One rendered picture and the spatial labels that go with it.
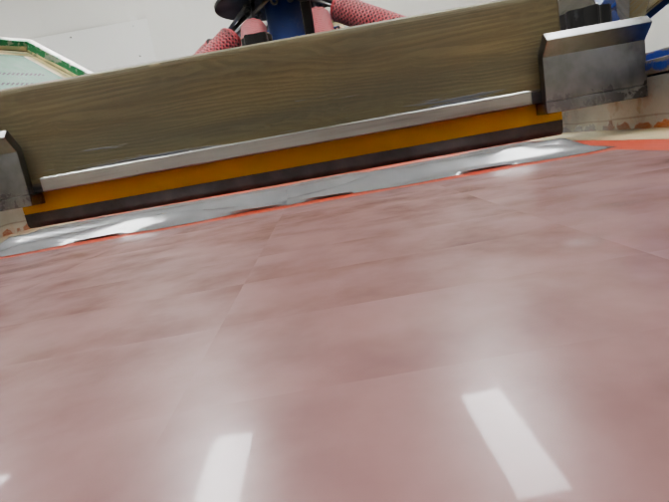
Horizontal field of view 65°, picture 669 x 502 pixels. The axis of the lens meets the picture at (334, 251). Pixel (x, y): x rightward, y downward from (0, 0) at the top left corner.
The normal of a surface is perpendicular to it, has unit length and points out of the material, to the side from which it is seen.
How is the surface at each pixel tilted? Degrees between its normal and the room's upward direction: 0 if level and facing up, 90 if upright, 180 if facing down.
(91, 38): 90
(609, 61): 90
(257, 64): 90
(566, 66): 90
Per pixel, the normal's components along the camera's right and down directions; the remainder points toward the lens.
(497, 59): 0.03, 0.19
